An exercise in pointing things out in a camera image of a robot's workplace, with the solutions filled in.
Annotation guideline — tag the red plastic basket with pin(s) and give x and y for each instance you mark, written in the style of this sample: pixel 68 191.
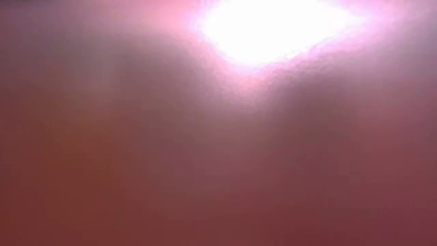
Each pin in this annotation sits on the red plastic basket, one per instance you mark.
pixel 102 171

